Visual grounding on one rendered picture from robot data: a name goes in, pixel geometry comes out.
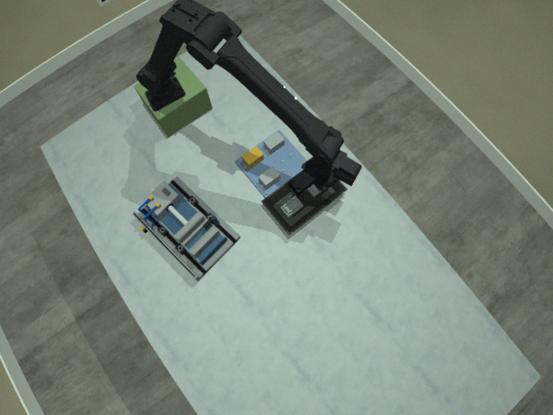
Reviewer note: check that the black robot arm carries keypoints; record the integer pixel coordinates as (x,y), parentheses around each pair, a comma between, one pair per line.
(202,36)

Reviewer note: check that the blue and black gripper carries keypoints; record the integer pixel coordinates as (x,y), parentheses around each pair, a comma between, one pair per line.
(331,181)

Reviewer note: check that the brass-yellow rectangular block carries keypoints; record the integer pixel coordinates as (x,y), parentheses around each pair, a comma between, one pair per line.
(253,157)

